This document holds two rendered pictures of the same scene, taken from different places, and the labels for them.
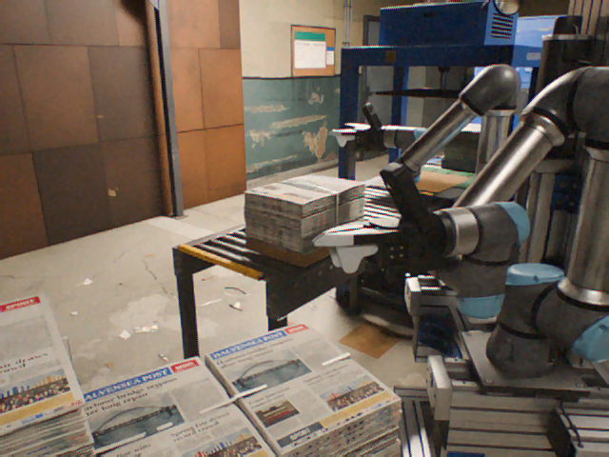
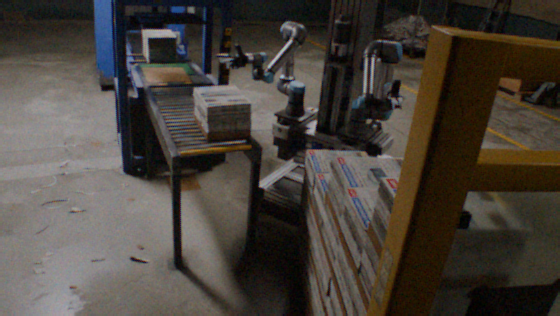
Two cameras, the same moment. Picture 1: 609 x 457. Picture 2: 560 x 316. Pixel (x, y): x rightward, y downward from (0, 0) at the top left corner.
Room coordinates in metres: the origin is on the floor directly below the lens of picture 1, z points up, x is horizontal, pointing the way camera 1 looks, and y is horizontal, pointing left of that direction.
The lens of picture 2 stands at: (0.28, 2.24, 1.93)
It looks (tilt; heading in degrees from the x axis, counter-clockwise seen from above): 23 degrees down; 293
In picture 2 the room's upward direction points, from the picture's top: 6 degrees clockwise
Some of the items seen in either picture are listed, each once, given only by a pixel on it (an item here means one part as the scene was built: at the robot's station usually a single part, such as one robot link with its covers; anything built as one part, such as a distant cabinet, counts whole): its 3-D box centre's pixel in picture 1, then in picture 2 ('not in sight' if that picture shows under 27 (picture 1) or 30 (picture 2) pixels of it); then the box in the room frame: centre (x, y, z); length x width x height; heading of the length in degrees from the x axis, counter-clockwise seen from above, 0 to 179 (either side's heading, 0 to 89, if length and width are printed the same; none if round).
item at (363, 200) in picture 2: not in sight; (399, 207); (0.43, 0.75, 1.06); 0.37 x 0.28 x 0.01; 34
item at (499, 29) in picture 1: (447, 28); not in sight; (2.85, -0.78, 1.65); 0.60 x 0.45 x 0.20; 50
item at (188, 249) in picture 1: (218, 261); (216, 150); (1.57, 0.30, 0.81); 0.43 x 0.03 x 0.02; 50
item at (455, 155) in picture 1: (473, 146); (159, 45); (3.29, -1.15, 0.93); 0.38 x 0.30 x 0.26; 140
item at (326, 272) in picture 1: (381, 245); (226, 117); (1.91, -0.32, 0.74); 1.34 x 0.05 x 0.12; 140
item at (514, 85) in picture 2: not in sight; (511, 75); (-0.30, -6.46, 0.28); 1.20 x 0.83 x 0.57; 140
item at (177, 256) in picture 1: (291, 221); (158, 122); (2.23, 0.06, 0.74); 1.34 x 0.05 x 0.12; 140
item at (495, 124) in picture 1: (491, 151); (289, 59); (1.58, -0.61, 1.19); 0.15 x 0.12 x 0.55; 150
